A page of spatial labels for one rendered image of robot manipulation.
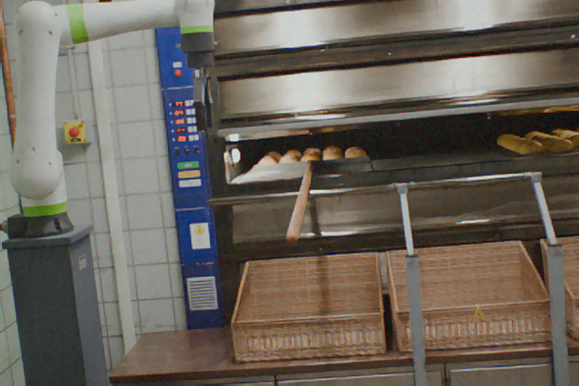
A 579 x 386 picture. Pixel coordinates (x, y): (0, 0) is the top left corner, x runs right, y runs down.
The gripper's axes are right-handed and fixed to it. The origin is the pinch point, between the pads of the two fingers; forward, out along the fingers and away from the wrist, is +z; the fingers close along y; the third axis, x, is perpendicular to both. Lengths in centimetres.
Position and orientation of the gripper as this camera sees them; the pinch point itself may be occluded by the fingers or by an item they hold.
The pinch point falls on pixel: (204, 125)
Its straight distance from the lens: 228.2
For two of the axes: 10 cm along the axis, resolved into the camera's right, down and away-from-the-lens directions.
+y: -0.3, 1.2, -9.9
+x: 10.0, -0.7, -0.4
